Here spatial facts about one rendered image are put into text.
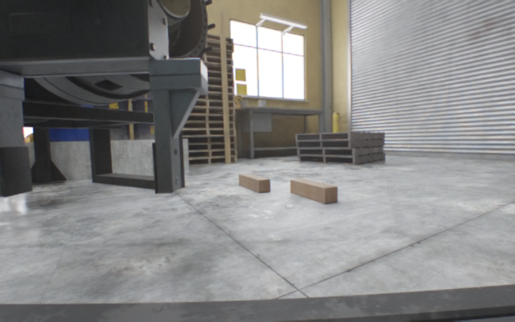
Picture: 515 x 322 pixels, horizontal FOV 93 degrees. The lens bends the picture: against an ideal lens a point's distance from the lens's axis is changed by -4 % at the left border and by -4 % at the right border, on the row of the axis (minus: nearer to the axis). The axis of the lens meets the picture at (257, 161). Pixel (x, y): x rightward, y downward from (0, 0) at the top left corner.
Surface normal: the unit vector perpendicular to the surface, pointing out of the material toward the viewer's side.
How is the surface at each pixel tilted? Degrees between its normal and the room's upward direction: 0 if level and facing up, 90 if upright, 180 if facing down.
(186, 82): 90
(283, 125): 90
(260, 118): 90
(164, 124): 90
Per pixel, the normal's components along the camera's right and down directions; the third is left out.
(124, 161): 0.49, 0.06
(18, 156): 1.00, -0.03
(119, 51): 0.03, 0.08
